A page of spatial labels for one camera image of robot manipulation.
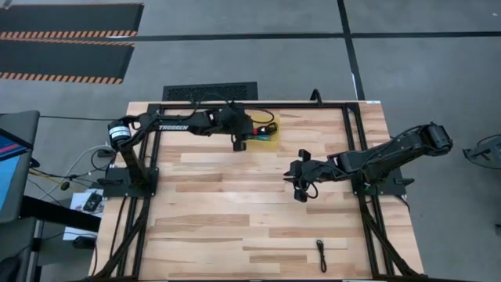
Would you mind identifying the computer monitor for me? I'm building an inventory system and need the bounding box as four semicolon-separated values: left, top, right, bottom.
0;110;41;224

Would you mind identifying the yellow square mat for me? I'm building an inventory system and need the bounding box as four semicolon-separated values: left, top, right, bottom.
245;113;281;152

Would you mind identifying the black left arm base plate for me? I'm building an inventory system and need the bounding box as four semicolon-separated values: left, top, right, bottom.
97;167;160;198

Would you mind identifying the white cable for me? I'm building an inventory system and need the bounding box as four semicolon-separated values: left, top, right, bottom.
49;144;113;197

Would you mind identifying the white paper sheet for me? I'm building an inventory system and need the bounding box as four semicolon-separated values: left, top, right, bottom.
62;189;105;240

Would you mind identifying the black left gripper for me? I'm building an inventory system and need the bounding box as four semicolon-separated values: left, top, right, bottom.
228;100;254;153

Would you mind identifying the black computer mouse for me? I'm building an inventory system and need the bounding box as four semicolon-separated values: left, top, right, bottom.
72;236;97;251

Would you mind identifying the thin black USB-C cable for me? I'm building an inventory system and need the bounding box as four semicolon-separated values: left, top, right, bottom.
315;239;328;274

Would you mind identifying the black hazard-striped floor mat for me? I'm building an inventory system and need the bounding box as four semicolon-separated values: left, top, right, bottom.
0;2;145;40
0;38;136;85

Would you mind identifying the black desk bar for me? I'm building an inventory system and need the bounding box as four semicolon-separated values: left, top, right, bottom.
19;195;102;233

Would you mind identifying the black floor vent grate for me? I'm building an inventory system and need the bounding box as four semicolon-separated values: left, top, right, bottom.
162;81;259;102

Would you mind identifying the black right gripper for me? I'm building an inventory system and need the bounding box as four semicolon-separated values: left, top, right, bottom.
291;148;340;204

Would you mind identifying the black handheld device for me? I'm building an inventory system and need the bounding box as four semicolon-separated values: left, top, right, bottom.
83;191;103;213

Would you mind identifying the black aluminium table frame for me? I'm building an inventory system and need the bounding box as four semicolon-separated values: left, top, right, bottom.
88;100;427;282

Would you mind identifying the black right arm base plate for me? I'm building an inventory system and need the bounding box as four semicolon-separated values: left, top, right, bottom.
351;166;415;197

